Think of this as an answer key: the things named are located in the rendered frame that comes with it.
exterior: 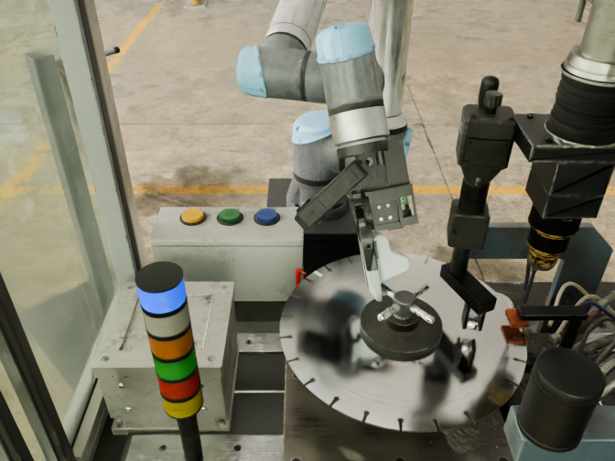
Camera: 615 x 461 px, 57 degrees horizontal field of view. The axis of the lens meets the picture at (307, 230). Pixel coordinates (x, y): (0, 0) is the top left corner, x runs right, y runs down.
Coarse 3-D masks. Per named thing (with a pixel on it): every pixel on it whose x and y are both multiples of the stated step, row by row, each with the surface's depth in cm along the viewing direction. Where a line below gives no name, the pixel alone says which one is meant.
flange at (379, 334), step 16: (368, 304) 80; (384, 304) 80; (416, 304) 80; (368, 320) 77; (384, 320) 77; (400, 320) 75; (416, 320) 75; (368, 336) 75; (384, 336) 75; (400, 336) 75; (416, 336) 75; (432, 336) 75; (384, 352) 74; (400, 352) 73; (416, 352) 73
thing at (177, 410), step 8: (200, 384) 64; (160, 392) 63; (200, 392) 64; (168, 400) 62; (184, 400) 62; (192, 400) 63; (200, 400) 64; (168, 408) 63; (176, 408) 62; (184, 408) 62; (192, 408) 63; (200, 408) 65; (176, 416) 63; (184, 416) 63
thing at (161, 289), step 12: (156, 264) 56; (168, 264) 56; (144, 276) 54; (156, 276) 54; (168, 276) 54; (180, 276) 54; (144, 288) 53; (156, 288) 53; (168, 288) 53; (180, 288) 54; (144, 300) 54; (156, 300) 53; (168, 300) 54; (180, 300) 55; (156, 312) 54; (168, 312) 54
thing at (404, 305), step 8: (384, 288) 77; (424, 288) 77; (392, 296) 76; (400, 296) 75; (408, 296) 75; (416, 296) 76; (400, 304) 74; (408, 304) 74; (384, 312) 73; (392, 312) 73; (400, 312) 75; (408, 312) 74; (416, 312) 73; (424, 312) 73; (432, 320) 72
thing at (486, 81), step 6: (486, 78) 64; (492, 78) 64; (480, 84) 64; (486, 84) 64; (492, 84) 63; (498, 84) 64; (480, 90) 65; (486, 90) 64; (480, 96) 65; (480, 102) 65
